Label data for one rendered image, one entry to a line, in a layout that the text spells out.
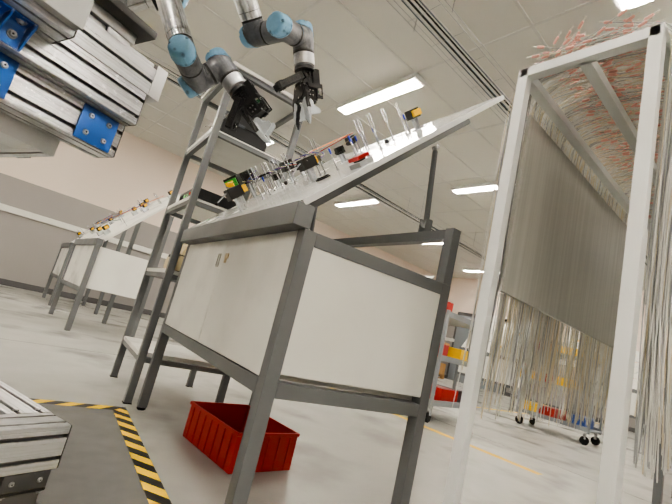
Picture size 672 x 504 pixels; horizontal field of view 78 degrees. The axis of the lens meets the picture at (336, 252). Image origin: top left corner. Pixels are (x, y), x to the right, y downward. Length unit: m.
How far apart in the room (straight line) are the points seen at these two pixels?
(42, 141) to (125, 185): 7.82
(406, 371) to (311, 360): 0.36
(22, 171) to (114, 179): 1.40
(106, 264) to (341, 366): 3.54
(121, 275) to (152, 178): 4.89
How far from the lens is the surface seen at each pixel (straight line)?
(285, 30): 1.53
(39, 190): 8.81
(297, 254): 1.09
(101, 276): 4.48
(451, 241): 1.47
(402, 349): 1.33
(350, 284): 1.18
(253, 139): 2.55
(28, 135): 1.24
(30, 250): 8.75
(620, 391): 1.03
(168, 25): 1.50
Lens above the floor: 0.55
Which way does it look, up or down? 11 degrees up
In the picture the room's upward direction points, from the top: 14 degrees clockwise
